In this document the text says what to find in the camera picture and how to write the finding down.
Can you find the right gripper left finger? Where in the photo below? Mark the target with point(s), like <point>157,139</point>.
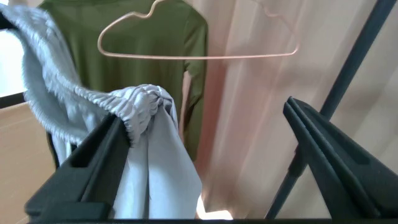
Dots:
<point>68,193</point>

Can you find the pink clothes hanger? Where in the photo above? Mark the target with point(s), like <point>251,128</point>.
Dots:
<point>186,57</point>

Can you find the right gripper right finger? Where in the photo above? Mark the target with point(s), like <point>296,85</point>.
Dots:
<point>357,193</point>

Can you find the green printed shirt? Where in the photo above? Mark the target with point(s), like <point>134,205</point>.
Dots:
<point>149,74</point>

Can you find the black clothes rack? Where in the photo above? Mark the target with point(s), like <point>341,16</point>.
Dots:
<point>357,53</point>

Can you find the beige curtain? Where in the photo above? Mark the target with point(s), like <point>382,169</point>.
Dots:
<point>264,124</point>

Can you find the pale grey garment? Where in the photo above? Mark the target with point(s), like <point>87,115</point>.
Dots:
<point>161,171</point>

